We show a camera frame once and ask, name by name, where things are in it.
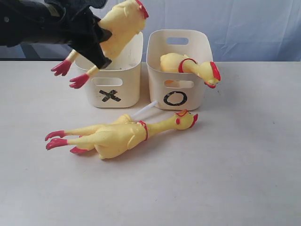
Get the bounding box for whole yellow rubber chicken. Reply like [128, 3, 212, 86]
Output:
[160, 53, 222, 89]

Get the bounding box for severed chicken head with tube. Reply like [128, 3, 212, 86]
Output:
[131, 101, 158, 118]

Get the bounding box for cream bin marked X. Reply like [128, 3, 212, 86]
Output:
[83, 32, 143, 108]

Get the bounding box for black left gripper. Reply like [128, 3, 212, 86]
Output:
[44, 0, 113, 70]

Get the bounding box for blue backdrop curtain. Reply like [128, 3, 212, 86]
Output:
[0, 0, 301, 62]

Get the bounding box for cream bin marked O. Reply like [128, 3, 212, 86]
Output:
[146, 29, 213, 111]

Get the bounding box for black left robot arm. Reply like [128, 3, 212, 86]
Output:
[0, 0, 112, 69]

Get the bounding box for headless yellow rubber chicken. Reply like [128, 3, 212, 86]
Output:
[51, 0, 149, 89]

